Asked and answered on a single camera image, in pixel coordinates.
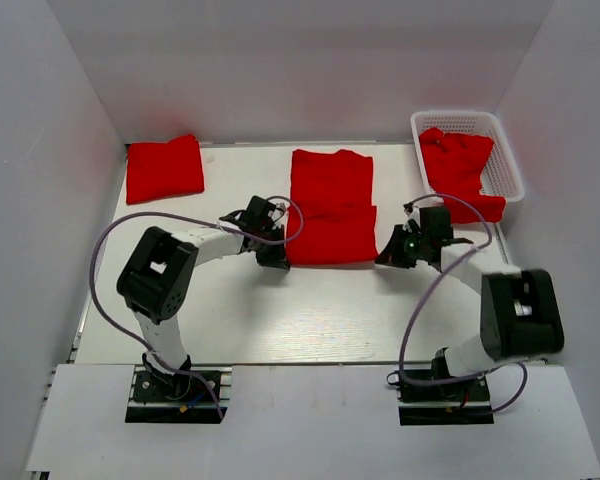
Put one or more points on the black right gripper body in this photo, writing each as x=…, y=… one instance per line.
x=416, y=240

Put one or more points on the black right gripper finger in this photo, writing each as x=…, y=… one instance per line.
x=410, y=259
x=393, y=253

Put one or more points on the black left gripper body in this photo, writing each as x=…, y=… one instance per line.
x=272, y=233

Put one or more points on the red t-shirt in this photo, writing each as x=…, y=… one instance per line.
x=158, y=171
x=454, y=163
x=334, y=215

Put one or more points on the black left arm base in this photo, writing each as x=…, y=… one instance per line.
x=152, y=401

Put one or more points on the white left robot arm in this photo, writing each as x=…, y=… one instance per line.
x=156, y=278

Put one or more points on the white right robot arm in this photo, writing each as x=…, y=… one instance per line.
x=519, y=317

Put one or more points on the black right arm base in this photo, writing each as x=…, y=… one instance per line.
x=464, y=403

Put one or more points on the red t-shirt in basket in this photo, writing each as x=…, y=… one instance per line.
x=454, y=163

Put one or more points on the white perforated plastic basket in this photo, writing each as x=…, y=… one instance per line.
x=501, y=176

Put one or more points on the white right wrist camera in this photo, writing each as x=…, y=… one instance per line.
x=413, y=222

